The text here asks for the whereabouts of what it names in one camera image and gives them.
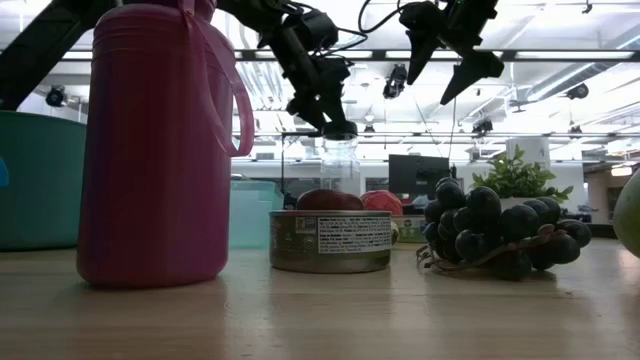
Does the teal plastic bin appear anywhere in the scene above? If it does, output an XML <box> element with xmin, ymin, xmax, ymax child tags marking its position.
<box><xmin>0</xmin><ymin>110</ymin><xmax>89</xmax><ymax>251</ymax></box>

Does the dark maroon fruit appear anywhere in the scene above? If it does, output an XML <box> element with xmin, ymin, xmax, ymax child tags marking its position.
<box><xmin>295</xmin><ymin>188</ymin><xmax>365</xmax><ymax>212</ymax></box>

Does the silver tin can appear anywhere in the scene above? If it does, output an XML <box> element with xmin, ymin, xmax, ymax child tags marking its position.
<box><xmin>268</xmin><ymin>209</ymin><xmax>394</xmax><ymax>275</ymax></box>
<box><xmin>391</xmin><ymin>214</ymin><xmax>429</xmax><ymax>245</ymax></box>

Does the small green potted plant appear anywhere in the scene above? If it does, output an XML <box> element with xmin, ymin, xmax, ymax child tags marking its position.
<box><xmin>471</xmin><ymin>144</ymin><xmax>575</xmax><ymax>211</ymax></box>

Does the dark grape bunch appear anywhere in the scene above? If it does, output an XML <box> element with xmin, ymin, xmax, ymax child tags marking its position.
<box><xmin>416</xmin><ymin>177</ymin><xmax>593</xmax><ymax>283</ymax></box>

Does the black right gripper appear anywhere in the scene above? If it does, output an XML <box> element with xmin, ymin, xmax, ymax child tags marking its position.
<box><xmin>398</xmin><ymin>0</ymin><xmax>506</xmax><ymax>107</ymax></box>

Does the translucent teal bin lid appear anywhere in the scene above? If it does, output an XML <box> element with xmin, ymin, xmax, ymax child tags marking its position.
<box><xmin>229</xmin><ymin>178</ymin><xmax>285</xmax><ymax>250</ymax></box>

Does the clear bottle black cap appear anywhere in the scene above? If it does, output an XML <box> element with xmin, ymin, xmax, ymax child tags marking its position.
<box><xmin>319</xmin><ymin>121</ymin><xmax>362</xmax><ymax>197</ymax></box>

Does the black monitor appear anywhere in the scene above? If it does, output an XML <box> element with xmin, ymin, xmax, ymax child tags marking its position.
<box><xmin>388</xmin><ymin>154</ymin><xmax>452</xmax><ymax>202</ymax></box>

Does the white pillar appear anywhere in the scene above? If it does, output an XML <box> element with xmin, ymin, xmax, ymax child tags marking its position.
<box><xmin>505</xmin><ymin>136</ymin><xmax>552</xmax><ymax>169</ymax></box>

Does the red round fruit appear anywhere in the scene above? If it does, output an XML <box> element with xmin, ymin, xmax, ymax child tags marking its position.
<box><xmin>359</xmin><ymin>189</ymin><xmax>405</xmax><ymax>217</ymax></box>

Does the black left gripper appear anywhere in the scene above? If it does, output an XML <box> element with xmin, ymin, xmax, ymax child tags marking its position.
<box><xmin>259</xmin><ymin>24</ymin><xmax>352</xmax><ymax>133</ymax></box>

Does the magenta plastic bottle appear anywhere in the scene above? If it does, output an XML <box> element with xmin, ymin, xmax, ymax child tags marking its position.
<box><xmin>76</xmin><ymin>0</ymin><xmax>256</xmax><ymax>290</ymax></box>

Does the green pear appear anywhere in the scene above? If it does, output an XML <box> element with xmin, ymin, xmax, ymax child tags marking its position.
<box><xmin>612</xmin><ymin>169</ymin><xmax>640</xmax><ymax>260</ymax></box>

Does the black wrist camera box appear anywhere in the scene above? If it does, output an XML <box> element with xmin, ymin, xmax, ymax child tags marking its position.
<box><xmin>294</xmin><ymin>8</ymin><xmax>340</xmax><ymax>52</ymax></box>

